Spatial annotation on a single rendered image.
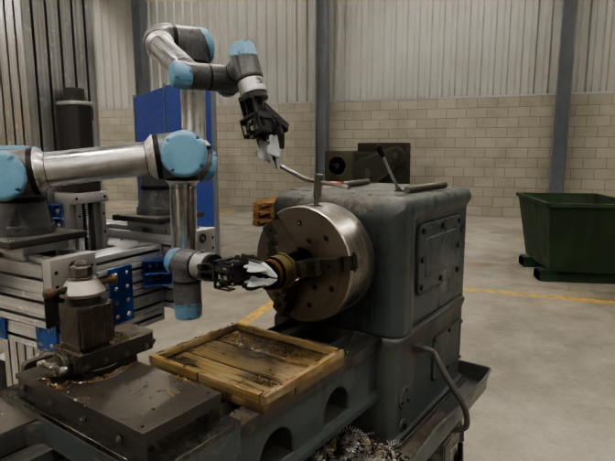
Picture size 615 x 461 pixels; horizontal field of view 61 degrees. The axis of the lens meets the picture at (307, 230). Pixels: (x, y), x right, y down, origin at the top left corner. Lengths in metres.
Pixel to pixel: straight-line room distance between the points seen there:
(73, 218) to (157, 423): 1.00
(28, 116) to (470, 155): 10.17
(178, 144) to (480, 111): 10.24
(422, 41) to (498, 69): 1.65
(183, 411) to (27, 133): 1.11
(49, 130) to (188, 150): 0.58
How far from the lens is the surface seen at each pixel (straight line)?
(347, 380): 1.40
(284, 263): 1.28
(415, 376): 1.68
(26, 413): 1.13
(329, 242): 1.33
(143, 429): 0.87
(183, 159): 1.35
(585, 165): 11.40
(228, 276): 1.27
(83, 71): 1.90
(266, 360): 1.29
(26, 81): 1.78
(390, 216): 1.41
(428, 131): 11.44
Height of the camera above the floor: 1.39
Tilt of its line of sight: 9 degrees down
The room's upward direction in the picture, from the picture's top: straight up
